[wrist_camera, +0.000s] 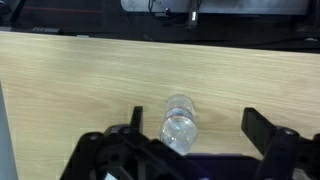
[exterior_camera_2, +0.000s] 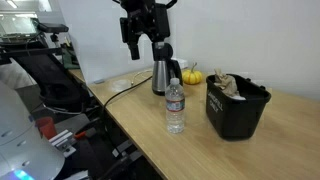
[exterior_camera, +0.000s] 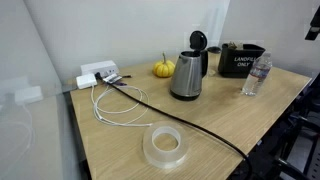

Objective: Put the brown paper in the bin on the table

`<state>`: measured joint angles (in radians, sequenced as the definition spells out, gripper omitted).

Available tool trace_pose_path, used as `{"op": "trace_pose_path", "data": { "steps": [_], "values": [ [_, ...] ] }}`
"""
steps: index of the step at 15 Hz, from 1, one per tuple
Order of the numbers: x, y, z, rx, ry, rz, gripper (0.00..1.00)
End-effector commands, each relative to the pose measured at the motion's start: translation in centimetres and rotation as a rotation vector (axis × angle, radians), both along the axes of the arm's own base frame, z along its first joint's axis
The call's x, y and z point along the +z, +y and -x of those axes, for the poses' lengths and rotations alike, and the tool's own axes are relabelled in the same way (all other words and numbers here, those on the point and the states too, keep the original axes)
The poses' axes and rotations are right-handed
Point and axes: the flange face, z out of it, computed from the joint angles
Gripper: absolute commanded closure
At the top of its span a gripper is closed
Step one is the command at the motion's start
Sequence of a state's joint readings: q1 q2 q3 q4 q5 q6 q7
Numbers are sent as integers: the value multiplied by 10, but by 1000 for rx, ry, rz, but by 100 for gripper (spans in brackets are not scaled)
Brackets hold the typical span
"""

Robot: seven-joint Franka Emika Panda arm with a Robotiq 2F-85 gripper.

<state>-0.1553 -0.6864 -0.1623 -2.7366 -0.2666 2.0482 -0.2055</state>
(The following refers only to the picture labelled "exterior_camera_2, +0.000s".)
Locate orange handled tool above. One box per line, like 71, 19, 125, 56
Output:
73, 130, 88, 140

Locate clear plastic water bottle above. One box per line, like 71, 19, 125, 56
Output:
165, 77, 186, 135

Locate black equipment stand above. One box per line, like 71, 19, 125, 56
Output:
0, 36, 98, 113

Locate black camera on stand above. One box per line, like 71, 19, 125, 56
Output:
37, 22, 70, 48

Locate brown paper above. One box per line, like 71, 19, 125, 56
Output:
213, 68, 241, 98

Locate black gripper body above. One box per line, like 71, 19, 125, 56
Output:
121, 0, 171, 43

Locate thick black power cable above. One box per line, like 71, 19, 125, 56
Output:
99, 75, 153, 118

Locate black landfill bin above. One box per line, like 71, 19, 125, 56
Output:
205, 73, 272, 141

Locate small yellow pumpkin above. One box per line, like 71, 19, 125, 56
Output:
181, 62, 204, 86

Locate red plastic cup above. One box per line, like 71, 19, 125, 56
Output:
34, 116, 58, 140

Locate white partition board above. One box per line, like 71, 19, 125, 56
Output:
57, 0, 164, 85

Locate stainless steel electric kettle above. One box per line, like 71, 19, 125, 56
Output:
151, 42, 184, 97

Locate clear tape roll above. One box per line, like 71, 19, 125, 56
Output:
110, 79, 132, 93

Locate silver aluminium bracket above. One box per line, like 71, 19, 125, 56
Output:
49, 129, 78, 158

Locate thin white charging cable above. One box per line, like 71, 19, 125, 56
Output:
130, 68, 154, 87

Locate computer monitor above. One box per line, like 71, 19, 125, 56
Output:
0, 13, 39, 38

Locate green box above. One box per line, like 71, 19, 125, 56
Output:
61, 41, 80, 70

